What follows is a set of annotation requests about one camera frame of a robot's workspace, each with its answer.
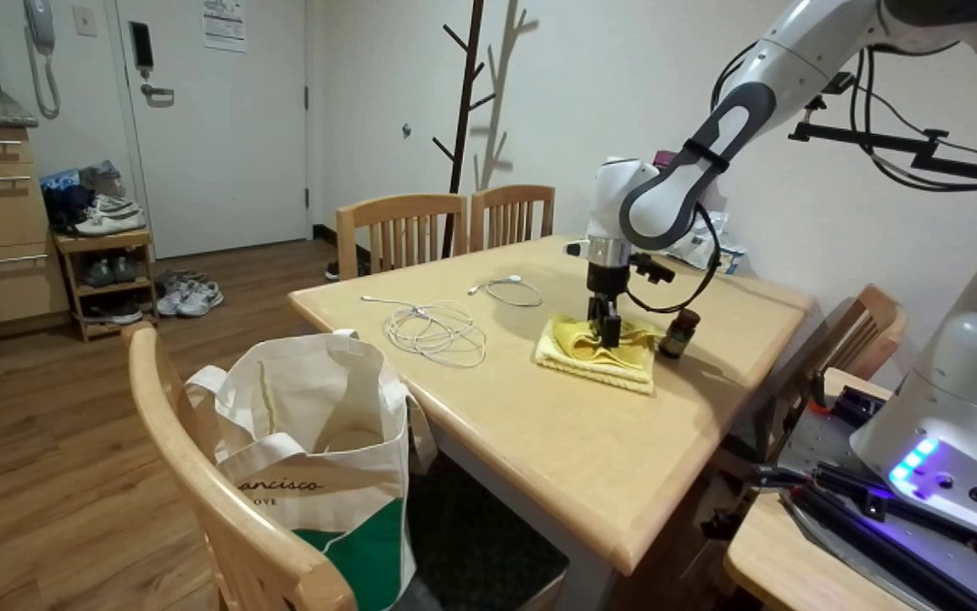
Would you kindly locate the white light switch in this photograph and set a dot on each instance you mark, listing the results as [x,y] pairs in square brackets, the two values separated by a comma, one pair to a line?
[82,21]

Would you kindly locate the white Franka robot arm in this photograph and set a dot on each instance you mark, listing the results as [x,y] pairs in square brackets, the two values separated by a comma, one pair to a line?
[738,101]

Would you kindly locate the yellow patterned towel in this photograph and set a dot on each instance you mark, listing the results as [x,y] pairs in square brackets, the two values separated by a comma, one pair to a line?
[596,362]

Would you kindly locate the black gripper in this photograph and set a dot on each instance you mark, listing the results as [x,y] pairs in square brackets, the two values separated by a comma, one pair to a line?
[607,284]

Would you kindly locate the white door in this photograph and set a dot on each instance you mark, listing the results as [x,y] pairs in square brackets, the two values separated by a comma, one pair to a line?
[227,146]

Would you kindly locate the white paper notice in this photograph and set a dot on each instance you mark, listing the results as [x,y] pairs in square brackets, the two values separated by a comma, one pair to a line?
[225,21]

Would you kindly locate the small brown bottle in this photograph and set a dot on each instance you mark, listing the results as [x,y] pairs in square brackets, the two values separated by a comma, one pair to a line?
[678,338]

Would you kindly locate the white canvas tote bag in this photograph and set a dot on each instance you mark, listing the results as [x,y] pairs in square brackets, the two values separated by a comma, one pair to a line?
[319,452]

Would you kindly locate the white sneaker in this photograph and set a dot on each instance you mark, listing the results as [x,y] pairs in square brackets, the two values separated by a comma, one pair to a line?
[202,299]
[173,293]

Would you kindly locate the small wooden side table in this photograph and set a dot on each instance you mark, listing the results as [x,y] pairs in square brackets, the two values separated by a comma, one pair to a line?
[795,565]

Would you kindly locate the wooden shoe rack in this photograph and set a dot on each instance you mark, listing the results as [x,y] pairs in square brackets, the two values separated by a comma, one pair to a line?
[103,284]

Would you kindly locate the light wooden slat-back chair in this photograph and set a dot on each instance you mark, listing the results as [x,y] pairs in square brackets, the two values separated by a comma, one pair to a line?
[849,339]
[227,511]
[406,232]
[508,216]

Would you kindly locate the dark wooden coat rack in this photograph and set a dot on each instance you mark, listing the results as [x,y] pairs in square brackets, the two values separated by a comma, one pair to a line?
[461,124]

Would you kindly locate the white wall phone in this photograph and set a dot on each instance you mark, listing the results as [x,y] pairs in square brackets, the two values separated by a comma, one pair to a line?
[43,44]

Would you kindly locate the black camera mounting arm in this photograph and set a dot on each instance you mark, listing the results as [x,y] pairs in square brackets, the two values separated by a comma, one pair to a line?
[882,139]

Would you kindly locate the pile of shoes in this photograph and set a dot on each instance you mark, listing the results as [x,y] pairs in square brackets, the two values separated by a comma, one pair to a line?
[91,203]

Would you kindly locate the wooden drawer cabinet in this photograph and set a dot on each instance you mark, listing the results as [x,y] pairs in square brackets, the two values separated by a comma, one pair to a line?
[0,224]

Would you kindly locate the black mounting rails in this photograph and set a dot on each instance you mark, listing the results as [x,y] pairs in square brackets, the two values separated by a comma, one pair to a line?
[873,512]

